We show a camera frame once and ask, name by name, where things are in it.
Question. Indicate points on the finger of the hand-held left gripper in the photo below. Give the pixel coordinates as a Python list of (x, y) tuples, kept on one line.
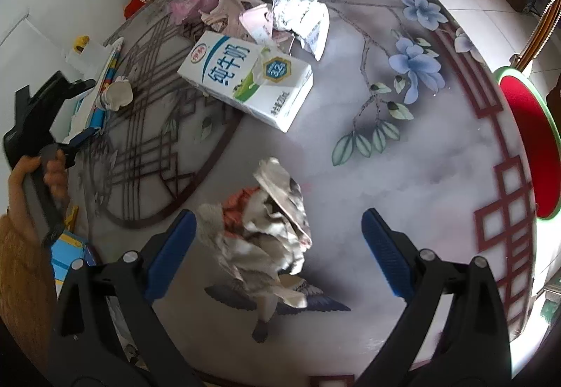
[(48, 97), (83, 137)]

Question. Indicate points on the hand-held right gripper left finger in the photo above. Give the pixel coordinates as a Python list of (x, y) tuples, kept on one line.
[(171, 255)]

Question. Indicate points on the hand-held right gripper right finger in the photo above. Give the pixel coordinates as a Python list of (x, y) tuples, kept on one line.
[(388, 255)]

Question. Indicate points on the newspaper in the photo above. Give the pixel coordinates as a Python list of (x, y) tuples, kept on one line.
[(263, 238)]

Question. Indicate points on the red basin with green rim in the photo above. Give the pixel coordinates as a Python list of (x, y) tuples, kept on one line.
[(528, 141)]

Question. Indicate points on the person's left hand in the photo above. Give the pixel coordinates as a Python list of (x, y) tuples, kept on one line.
[(55, 176)]

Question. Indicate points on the blue yellow box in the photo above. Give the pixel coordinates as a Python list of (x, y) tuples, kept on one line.
[(70, 251)]

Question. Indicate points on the small yellow toy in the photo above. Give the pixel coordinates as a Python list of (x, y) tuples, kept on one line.
[(81, 42)]

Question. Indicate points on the striped colourful tube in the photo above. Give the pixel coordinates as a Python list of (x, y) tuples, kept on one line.
[(108, 67)]

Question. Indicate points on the red bag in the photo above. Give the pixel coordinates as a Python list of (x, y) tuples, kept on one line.
[(133, 6)]

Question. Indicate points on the white milk carton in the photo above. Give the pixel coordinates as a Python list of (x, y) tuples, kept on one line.
[(228, 71)]

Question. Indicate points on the beige crumpled paper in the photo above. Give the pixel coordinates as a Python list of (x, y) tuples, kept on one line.
[(223, 12)]

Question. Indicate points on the pale pink paper sheet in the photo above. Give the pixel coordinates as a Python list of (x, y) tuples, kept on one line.
[(258, 25)]

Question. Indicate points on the white crumpled paper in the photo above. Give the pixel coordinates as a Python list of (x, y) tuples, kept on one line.
[(302, 14)]

